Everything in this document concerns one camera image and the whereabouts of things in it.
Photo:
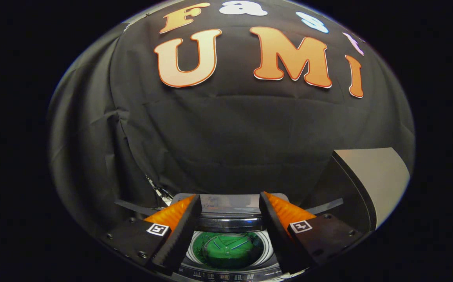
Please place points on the dark transparent washing machine lid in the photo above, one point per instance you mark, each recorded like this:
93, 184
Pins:
230, 225

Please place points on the green polo shirt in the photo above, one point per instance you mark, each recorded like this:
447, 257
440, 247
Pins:
228, 250

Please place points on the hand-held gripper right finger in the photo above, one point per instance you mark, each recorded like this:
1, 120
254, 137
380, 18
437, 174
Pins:
279, 239

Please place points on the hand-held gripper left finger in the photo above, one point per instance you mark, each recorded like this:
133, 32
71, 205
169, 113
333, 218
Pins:
181, 239

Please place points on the dark grey washing machine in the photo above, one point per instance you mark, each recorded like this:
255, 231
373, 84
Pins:
230, 203

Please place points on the thin metal stand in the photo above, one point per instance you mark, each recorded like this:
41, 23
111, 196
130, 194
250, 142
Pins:
159, 192

